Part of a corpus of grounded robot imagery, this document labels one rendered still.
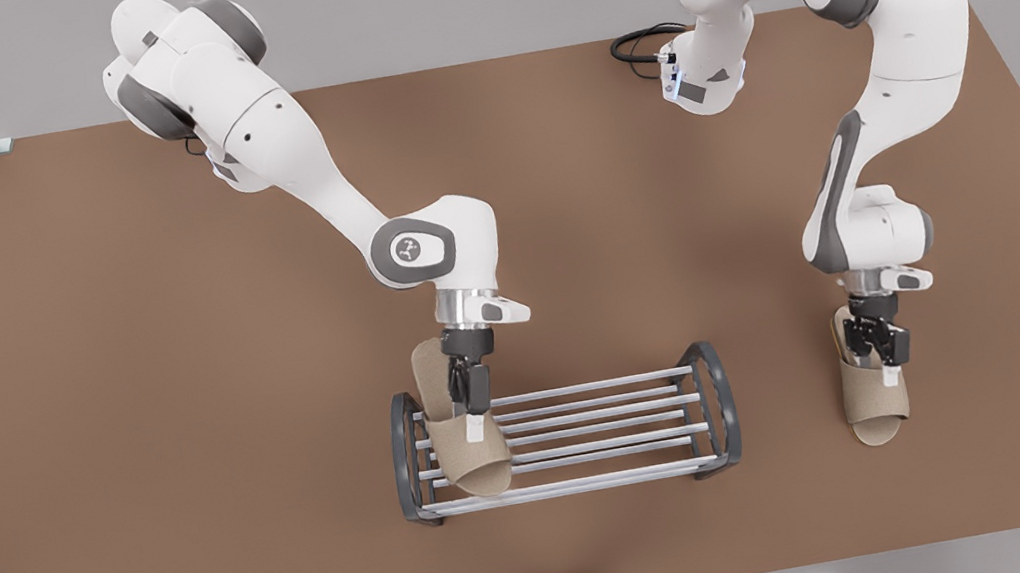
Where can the tan slipper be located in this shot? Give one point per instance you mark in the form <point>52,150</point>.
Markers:
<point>871,399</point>
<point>462,435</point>

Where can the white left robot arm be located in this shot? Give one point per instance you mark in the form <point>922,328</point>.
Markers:
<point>909,14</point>

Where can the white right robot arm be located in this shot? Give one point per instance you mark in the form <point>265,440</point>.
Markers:
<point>264,131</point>

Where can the grey metal shoe rack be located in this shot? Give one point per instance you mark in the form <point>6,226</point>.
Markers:
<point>572,431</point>

